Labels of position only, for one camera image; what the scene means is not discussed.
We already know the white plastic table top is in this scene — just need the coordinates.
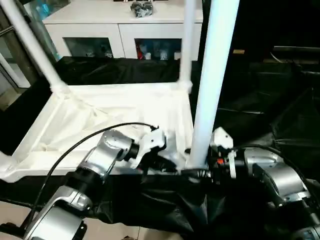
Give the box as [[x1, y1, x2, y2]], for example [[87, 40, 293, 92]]
[[0, 81, 197, 183]]

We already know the white plastic table leg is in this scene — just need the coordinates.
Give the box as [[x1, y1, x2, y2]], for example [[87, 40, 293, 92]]
[[0, 152, 13, 171], [186, 0, 241, 171], [177, 0, 197, 93], [0, 0, 71, 96]]

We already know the black plastic mat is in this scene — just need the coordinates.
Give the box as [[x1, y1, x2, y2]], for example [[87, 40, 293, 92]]
[[0, 52, 320, 240]]

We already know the dark crumpled bundle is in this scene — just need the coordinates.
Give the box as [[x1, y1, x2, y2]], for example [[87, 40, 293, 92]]
[[130, 1, 155, 18]]

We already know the white cabinet with glass doors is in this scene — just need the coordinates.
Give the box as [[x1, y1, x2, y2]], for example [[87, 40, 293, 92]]
[[42, 0, 205, 61]]

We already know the grey metal stand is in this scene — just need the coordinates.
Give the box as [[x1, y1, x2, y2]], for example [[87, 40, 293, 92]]
[[0, 0, 56, 88]]

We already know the light blue plastic film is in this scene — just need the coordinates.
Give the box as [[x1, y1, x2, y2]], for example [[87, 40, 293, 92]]
[[27, 0, 61, 56]]

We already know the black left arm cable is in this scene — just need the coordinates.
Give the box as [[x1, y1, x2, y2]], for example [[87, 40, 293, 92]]
[[30, 122, 160, 226]]

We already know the black bench with silver rail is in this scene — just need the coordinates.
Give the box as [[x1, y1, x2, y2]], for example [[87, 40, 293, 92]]
[[272, 46, 320, 76]]

